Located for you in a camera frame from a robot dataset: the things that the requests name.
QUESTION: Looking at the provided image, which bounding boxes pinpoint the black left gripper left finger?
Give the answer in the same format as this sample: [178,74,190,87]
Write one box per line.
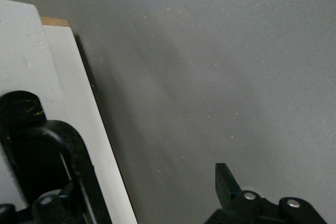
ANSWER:
[0,90,87,224]

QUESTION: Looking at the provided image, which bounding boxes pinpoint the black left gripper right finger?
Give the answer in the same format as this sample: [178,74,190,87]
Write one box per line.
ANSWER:
[204,163,329,224]

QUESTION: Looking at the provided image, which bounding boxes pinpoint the white front wooden drawer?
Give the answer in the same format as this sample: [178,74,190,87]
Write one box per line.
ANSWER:
[0,0,71,209]

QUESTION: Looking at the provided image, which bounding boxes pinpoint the wooden drawer cabinet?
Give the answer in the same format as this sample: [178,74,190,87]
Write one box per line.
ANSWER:
[40,16,139,224]

